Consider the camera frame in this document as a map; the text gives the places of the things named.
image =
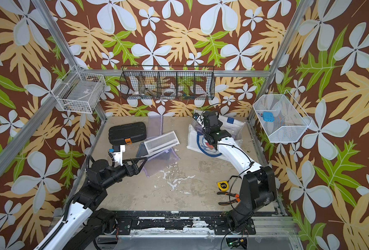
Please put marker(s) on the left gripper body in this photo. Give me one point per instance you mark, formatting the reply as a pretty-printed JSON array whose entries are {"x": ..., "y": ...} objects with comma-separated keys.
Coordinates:
[{"x": 125, "y": 171}]

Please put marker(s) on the large purple mesh pouch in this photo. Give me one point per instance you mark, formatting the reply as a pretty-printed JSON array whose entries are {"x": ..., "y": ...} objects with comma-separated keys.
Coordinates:
[{"x": 160, "y": 161}]

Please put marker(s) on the white mesh pouch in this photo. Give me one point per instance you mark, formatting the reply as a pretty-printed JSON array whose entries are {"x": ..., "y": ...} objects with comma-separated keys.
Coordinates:
[{"x": 161, "y": 143}]

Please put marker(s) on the white Doraemon canvas bag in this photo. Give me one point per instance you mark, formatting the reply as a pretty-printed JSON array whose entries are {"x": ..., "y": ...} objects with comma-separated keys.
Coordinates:
[{"x": 216, "y": 131}]

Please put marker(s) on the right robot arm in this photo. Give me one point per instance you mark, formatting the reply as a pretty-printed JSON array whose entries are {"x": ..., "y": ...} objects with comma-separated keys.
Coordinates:
[{"x": 258, "y": 182}]

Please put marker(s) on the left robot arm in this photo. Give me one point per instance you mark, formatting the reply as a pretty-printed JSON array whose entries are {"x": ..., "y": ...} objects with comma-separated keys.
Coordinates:
[{"x": 83, "y": 221}]

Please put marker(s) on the black plastic tool case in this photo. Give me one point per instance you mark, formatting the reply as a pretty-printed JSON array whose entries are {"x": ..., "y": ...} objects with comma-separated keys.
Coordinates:
[{"x": 127, "y": 134}]

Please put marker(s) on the yellow tape measure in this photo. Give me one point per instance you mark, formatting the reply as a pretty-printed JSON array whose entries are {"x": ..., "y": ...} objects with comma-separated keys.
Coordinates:
[{"x": 223, "y": 186}]

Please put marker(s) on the orange black pliers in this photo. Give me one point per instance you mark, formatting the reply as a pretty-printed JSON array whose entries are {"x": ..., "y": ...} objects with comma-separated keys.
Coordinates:
[{"x": 233, "y": 198}]

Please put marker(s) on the blue object in basket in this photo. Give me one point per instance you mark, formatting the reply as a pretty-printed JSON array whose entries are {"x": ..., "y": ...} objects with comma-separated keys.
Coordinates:
[{"x": 268, "y": 117}]

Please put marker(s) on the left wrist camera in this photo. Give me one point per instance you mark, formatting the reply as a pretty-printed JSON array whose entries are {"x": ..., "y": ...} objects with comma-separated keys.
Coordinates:
[{"x": 116, "y": 154}]

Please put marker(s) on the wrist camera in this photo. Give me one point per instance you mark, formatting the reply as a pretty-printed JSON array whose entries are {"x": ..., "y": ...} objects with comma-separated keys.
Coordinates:
[
  {"x": 116, "y": 154},
  {"x": 198, "y": 118}
]

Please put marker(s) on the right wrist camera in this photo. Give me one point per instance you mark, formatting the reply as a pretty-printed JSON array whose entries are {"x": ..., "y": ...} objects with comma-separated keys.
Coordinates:
[{"x": 198, "y": 118}]

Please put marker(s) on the black wire basket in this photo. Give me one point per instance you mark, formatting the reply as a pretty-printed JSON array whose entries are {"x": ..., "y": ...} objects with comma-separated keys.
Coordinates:
[{"x": 168, "y": 82}]

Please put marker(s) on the white wire basket left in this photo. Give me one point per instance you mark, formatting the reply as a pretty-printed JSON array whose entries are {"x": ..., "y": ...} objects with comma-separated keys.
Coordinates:
[{"x": 79, "y": 91}]

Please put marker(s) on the white wire basket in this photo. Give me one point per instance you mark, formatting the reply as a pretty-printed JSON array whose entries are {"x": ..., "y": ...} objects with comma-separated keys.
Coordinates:
[
  {"x": 291, "y": 120},
  {"x": 79, "y": 91}
]

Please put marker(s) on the white wire basket right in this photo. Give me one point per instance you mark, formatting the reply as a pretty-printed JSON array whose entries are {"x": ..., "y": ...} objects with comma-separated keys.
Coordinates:
[{"x": 291, "y": 120}]

